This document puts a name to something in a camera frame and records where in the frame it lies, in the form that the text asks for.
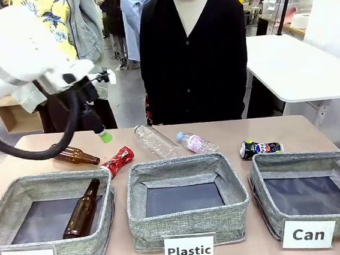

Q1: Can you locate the wooden workbench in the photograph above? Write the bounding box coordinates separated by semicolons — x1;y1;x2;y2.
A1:
257;11;307;45

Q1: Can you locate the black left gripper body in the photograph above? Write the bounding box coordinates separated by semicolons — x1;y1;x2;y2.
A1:
73;75;106;135

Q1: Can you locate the white Plastic label sign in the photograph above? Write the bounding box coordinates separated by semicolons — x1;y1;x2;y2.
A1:
161;230;218;255

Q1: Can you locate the white cable tag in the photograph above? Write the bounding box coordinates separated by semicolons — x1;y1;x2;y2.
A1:
106;68;118;86

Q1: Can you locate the crushed red can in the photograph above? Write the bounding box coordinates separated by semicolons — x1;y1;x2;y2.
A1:
98;145;137;181

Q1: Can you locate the black corrugated cable hose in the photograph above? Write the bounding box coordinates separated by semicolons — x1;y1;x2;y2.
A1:
0;77;86;165

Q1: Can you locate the white side table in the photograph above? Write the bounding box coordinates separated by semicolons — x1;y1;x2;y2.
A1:
235;28;340;120

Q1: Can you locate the grey fabric basket can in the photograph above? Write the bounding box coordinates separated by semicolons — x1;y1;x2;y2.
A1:
246;145;340;247

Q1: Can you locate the crushed black Pepsi can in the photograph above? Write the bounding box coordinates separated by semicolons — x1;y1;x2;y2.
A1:
238;137;285;161

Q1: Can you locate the white Can label sign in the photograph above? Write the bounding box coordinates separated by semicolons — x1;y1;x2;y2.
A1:
278;215;340;254

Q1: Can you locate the small pink-label plastic bottle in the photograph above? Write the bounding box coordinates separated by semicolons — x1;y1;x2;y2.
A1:
175;128;222;157

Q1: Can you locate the grey fabric basket bottle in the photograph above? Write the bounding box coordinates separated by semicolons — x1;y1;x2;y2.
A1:
0;166;122;255

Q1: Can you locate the grey fabric basket plastic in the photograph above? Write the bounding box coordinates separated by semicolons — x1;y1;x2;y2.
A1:
122;149;254;255

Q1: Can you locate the white paper roll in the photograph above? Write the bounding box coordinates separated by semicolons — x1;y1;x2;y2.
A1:
291;11;314;31

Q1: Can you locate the large clear plastic bottle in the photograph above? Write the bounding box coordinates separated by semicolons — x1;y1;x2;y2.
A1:
133;121;183;162

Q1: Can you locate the person in black cardigan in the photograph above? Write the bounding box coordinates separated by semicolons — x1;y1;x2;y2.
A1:
133;0;256;129

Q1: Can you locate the wooden open box shelf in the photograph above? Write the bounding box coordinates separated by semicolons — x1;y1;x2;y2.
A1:
0;92;44;136

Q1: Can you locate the person in blue shirt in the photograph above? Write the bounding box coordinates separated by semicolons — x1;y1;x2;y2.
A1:
119;0;180;70

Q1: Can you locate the brown glass bottle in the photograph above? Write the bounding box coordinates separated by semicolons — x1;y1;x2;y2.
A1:
49;139;101;170
56;178;106;240

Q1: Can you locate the person in yellow shirt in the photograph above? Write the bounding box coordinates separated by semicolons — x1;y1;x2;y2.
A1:
0;0;119;141

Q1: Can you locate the black stand pole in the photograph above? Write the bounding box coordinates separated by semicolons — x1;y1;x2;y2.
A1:
272;0;302;37

